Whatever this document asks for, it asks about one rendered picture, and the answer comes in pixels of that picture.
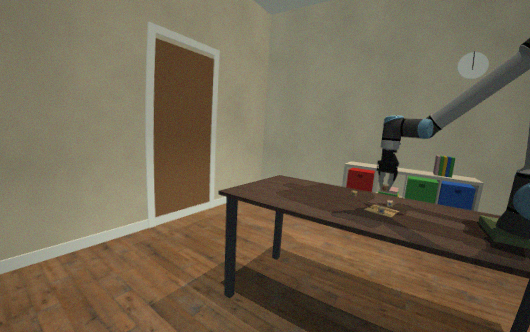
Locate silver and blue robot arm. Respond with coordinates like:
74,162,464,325
381,38,530,239

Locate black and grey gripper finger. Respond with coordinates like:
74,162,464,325
387,167,398,192
378,171,386,189

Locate tan flat mat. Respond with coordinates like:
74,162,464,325
364,205,399,218

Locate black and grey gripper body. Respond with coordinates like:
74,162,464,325
376,149,397,173

